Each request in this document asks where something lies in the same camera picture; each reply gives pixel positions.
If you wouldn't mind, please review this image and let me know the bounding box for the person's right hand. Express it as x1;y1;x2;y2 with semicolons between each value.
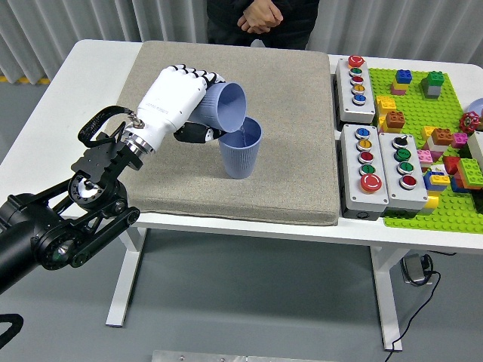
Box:
237;13;269;34

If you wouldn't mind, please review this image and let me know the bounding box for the white toy brick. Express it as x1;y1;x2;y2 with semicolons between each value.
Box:
425;137;448;154

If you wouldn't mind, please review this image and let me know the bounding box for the red toy brick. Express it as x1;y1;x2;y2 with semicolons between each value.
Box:
441;155;462;175

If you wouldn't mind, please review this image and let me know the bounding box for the black power cable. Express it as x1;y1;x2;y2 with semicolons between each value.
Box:
388;259;442;352

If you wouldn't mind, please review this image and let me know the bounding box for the red valve wheel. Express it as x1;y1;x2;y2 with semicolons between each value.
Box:
459;112;481;135

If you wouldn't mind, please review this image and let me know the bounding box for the white pleated curtain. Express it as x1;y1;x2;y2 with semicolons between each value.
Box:
0;0;483;86

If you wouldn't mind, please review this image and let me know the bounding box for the grey toy brick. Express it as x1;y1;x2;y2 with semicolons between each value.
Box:
421;79;441;100

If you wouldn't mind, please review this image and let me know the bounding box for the yellow black floor tape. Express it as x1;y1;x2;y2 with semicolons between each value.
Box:
0;75;52;86

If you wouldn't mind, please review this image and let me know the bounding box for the person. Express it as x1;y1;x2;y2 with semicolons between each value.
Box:
206;0;321;50

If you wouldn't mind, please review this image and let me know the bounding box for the grey-brown fabric mat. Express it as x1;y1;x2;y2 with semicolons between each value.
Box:
109;40;340;226

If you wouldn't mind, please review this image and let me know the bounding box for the grey four-button control box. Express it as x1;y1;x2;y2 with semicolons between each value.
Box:
377;131;429;218

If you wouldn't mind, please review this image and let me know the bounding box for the pale purple plate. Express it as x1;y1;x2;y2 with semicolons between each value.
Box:
465;98;483;121

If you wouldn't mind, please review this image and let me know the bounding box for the large green toy brick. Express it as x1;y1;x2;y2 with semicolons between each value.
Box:
456;158;483;189

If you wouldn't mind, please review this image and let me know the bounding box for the orange toy brick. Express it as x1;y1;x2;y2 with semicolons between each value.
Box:
431;127;454;147
384;110;407;132

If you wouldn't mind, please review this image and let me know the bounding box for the person's left hand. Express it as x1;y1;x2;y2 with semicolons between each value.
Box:
251;0;285;31

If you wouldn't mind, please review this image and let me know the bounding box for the blue ribbed plastic cup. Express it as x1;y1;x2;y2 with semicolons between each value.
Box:
218;117;263;180
187;81;248;133

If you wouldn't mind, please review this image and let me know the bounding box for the white box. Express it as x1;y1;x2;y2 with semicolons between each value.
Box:
466;130;483;170

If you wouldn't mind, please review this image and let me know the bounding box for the white table leg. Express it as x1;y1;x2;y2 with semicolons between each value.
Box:
369;245;412;352
105;225;149;328

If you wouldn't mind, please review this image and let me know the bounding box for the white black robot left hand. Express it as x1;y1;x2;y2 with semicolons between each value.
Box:
127;64;229;149

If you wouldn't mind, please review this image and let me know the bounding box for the grey power adapter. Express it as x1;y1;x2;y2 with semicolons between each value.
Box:
400;253;434;287

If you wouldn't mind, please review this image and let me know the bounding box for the grey five-button control box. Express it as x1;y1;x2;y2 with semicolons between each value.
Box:
331;55;377;124
337;123;390;221

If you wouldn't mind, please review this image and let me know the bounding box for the green studded baseplate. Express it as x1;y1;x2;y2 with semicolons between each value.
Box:
368;67;483;235

